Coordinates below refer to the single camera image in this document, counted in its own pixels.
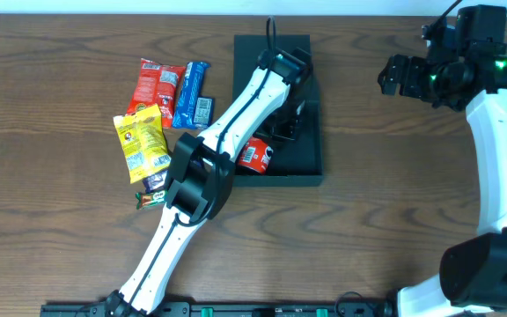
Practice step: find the red snack bag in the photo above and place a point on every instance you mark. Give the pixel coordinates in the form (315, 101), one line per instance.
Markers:
(157, 85)

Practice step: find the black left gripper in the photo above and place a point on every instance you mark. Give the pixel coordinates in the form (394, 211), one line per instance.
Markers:
(281, 128)

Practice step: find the purple chocolate bar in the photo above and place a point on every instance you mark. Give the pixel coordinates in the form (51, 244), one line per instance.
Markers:
(155, 182)

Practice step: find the dark green open box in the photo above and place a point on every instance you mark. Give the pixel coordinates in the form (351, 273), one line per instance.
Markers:
(295, 163)

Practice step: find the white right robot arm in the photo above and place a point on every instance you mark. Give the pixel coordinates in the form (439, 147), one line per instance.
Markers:
(465, 69)

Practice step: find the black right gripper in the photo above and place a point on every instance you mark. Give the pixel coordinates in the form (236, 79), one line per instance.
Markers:
(406, 75)

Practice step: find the blue cookie pack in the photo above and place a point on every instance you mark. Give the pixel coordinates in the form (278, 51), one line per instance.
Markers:
(192, 111)

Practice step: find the black mounting rail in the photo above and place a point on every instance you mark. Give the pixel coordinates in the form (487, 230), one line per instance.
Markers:
(349, 308)

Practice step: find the red Pringles can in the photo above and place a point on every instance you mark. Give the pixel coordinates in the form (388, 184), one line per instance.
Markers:
(255, 156)

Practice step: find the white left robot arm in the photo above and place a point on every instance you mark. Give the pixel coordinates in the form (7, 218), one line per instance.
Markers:
(200, 177)

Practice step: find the yellow snack bag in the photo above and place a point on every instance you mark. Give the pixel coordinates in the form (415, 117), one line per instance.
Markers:
(143, 142)

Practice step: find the red KitKat bar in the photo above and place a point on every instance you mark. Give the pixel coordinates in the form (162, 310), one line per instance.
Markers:
(146, 200)

